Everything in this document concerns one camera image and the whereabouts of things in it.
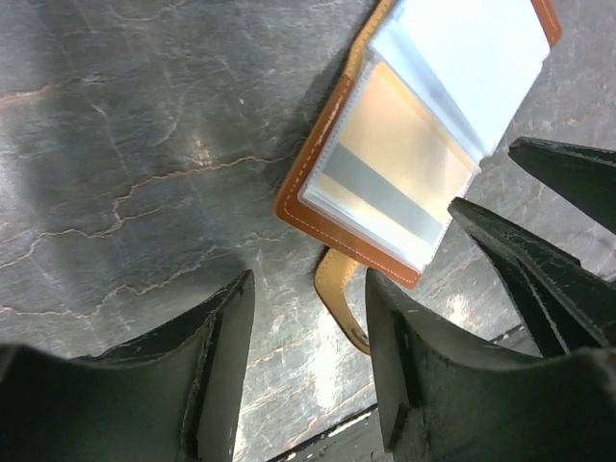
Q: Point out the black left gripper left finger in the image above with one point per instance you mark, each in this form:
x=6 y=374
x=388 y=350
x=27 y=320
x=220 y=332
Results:
x=172 y=394

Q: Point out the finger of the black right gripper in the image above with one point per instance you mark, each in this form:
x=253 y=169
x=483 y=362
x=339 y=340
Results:
x=563 y=306
x=583 y=175

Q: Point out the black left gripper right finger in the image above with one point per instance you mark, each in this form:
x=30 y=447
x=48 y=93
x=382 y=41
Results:
x=444 y=394

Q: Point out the brown leather card holder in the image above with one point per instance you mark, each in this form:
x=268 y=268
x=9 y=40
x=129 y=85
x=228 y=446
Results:
x=426 y=94

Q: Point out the gold credit card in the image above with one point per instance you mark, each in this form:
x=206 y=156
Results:
x=392 y=169

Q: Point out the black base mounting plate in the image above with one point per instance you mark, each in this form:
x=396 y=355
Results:
x=357 y=438

